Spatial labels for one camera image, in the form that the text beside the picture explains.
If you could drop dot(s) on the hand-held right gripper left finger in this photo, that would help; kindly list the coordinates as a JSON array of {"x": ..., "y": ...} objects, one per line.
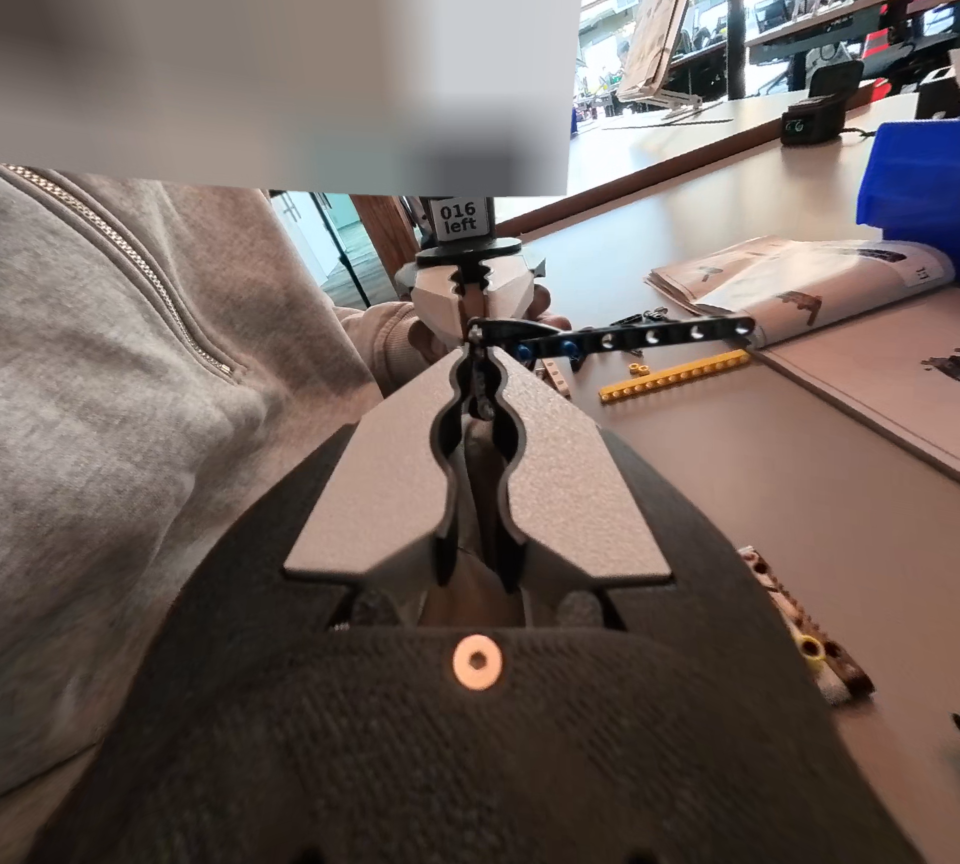
[{"x": 375, "y": 489}]

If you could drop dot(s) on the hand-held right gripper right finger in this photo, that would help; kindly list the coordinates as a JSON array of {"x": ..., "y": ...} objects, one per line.
[{"x": 577, "y": 497}]

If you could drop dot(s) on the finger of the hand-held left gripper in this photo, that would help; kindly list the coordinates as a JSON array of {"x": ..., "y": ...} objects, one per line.
[
  {"x": 431, "y": 298},
  {"x": 514, "y": 287}
]

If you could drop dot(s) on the black lego beam blue pins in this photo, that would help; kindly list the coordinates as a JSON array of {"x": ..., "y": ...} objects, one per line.
[{"x": 645, "y": 339}]

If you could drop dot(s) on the person's left forearm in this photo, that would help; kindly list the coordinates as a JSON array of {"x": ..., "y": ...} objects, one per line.
[{"x": 375, "y": 339}]

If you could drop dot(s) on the tan lego piece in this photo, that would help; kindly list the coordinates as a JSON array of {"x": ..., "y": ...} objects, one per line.
[{"x": 556, "y": 378}]

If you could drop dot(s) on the small black lego pieces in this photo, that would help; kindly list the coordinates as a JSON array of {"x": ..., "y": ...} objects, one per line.
[{"x": 645, "y": 315}]

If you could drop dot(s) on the long yellow lego beam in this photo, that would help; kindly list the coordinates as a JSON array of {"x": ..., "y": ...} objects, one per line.
[{"x": 675, "y": 378}]

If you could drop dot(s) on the tan and yellow lego beams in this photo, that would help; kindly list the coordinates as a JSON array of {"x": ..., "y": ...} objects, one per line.
[{"x": 814, "y": 643}]

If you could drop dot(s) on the lego instruction booklet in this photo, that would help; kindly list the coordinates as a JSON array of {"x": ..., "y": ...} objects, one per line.
[{"x": 795, "y": 283}]

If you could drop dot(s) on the person's left hand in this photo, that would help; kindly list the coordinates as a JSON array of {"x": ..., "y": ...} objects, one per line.
[{"x": 547, "y": 307}]

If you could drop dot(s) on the cardboard sheet on stand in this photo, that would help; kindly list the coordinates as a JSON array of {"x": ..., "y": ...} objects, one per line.
[{"x": 664, "y": 2}]

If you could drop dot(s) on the grey flat board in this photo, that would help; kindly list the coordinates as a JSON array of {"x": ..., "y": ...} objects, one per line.
[{"x": 877, "y": 392}]

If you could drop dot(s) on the black battery charger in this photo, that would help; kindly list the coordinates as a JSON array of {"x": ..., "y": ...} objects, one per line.
[{"x": 821, "y": 99}]

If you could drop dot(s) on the blue plastic bin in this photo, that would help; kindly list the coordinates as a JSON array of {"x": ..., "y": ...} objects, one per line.
[{"x": 911, "y": 182}]

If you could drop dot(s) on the brown wooden post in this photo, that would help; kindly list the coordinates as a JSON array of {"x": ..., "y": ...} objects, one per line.
[{"x": 386, "y": 242}]

